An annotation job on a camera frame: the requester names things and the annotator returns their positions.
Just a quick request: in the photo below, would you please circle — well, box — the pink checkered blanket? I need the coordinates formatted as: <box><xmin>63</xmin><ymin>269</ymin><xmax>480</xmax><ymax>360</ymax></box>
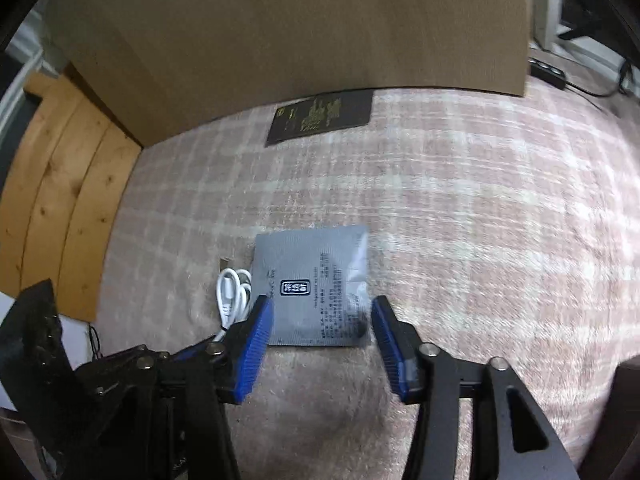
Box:
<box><xmin>95</xmin><ymin>77</ymin><xmax>640</xmax><ymax>480</ymax></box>

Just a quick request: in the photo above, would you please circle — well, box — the black card with gold print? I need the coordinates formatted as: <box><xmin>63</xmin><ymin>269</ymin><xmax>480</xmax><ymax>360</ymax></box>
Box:
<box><xmin>265</xmin><ymin>91</ymin><xmax>375</xmax><ymax>147</ymax></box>

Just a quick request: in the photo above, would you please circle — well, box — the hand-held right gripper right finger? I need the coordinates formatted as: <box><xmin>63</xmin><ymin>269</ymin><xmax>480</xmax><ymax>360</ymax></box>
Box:
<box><xmin>370</xmin><ymin>295</ymin><xmax>578</xmax><ymax>480</ymax></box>

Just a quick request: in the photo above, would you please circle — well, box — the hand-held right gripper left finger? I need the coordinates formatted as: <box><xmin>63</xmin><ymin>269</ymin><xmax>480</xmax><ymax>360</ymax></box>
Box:
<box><xmin>100</xmin><ymin>296</ymin><xmax>275</xmax><ymax>480</ymax></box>

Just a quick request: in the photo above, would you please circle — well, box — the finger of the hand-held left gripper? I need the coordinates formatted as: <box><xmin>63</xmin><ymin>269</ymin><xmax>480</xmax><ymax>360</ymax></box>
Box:
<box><xmin>74</xmin><ymin>339</ymin><xmax>223</xmax><ymax>411</ymax></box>

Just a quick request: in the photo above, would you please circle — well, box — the grey foil packet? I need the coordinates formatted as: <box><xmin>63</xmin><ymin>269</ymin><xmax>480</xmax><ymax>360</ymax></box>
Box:
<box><xmin>251</xmin><ymin>225</ymin><xmax>373</xmax><ymax>348</ymax></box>

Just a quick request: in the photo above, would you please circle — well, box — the black power strip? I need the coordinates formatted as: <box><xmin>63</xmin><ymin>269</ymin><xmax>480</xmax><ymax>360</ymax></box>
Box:
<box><xmin>529</xmin><ymin>57</ymin><xmax>571</xmax><ymax>88</ymax></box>

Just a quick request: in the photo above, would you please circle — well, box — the pine plank panel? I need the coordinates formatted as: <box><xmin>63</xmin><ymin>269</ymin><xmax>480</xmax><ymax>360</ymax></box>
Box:
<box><xmin>0</xmin><ymin>72</ymin><xmax>143</xmax><ymax>322</ymax></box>

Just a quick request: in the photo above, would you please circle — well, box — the white coiled cable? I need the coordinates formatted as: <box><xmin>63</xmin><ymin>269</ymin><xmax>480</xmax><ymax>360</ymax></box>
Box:
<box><xmin>212</xmin><ymin>267</ymin><xmax>257</xmax><ymax>343</ymax></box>

